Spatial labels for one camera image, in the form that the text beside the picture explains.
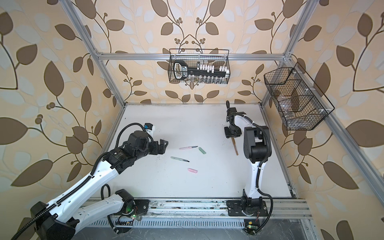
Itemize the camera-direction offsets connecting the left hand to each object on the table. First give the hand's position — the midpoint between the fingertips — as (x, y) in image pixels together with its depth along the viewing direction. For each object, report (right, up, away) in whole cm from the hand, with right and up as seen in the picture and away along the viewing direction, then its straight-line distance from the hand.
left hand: (161, 141), depth 76 cm
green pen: (+7, -13, +15) cm, 22 cm away
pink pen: (+10, -8, +20) cm, 24 cm away
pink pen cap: (+16, -19, +11) cm, 27 cm away
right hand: (+42, -1, +24) cm, 49 cm away
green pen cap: (+21, -9, +18) cm, 29 cm away
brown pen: (+43, -6, +21) cm, 48 cm away
